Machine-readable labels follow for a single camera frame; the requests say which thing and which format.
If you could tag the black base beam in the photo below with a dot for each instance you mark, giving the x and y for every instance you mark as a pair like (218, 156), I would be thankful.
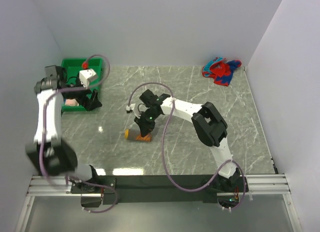
(151, 188)

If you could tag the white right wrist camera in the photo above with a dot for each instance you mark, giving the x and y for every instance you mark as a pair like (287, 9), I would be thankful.
(131, 108)

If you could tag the aluminium rail frame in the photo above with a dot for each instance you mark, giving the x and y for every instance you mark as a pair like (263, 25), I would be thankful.
(254, 184)

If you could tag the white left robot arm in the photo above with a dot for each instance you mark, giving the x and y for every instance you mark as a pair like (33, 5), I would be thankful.
(49, 153)

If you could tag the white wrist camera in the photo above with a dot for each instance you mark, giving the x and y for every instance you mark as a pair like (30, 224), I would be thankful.
(131, 108)
(87, 75)

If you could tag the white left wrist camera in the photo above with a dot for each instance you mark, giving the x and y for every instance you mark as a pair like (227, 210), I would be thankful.
(87, 75)

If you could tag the orange and grey towel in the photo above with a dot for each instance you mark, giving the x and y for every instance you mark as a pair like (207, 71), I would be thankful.
(135, 135)

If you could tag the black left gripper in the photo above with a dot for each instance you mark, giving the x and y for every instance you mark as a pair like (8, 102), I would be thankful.
(89, 104)

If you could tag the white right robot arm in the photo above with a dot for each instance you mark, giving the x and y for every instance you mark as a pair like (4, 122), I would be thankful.
(209, 126)

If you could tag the pink rolled towel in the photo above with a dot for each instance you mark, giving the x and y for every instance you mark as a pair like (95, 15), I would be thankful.
(71, 103)

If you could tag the red and blue towel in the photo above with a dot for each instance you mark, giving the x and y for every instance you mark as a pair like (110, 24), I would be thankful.
(220, 70)

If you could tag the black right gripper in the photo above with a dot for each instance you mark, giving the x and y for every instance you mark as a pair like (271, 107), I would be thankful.
(145, 128)

